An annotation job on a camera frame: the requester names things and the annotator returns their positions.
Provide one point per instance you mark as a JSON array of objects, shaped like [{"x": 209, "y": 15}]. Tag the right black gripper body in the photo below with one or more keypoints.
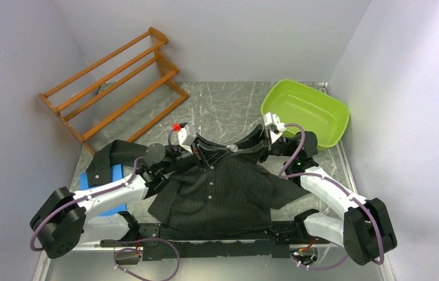
[{"x": 280, "y": 147}]

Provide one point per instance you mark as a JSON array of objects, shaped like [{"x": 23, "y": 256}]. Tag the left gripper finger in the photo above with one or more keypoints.
[
  {"x": 207, "y": 146},
  {"x": 210, "y": 157}
]

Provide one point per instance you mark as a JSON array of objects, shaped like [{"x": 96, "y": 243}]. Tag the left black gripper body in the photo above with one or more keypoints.
[{"x": 182, "y": 158}]

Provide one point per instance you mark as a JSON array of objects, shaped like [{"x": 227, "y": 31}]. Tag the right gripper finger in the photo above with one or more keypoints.
[
  {"x": 252, "y": 155},
  {"x": 256, "y": 139}
]

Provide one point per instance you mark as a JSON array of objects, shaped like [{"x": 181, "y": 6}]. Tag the black pinstriped shirt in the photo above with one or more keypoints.
[{"x": 232, "y": 196}]

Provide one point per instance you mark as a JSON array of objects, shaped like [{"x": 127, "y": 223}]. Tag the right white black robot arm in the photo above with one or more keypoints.
[{"x": 345, "y": 203}]

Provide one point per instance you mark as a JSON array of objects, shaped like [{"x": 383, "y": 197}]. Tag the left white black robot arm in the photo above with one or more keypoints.
[{"x": 67, "y": 219}]

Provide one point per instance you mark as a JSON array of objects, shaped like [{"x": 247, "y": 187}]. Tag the lime green plastic basin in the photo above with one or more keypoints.
[{"x": 314, "y": 110}]

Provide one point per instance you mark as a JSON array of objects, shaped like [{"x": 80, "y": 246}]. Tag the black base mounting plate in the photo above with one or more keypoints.
[{"x": 158, "y": 241}]

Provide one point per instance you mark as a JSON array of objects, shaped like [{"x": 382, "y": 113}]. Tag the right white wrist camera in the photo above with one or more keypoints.
[{"x": 273, "y": 126}]

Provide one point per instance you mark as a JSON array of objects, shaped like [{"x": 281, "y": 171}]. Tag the aluminium frame rail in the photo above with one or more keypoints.
[{"x": 359, "y": 238}]

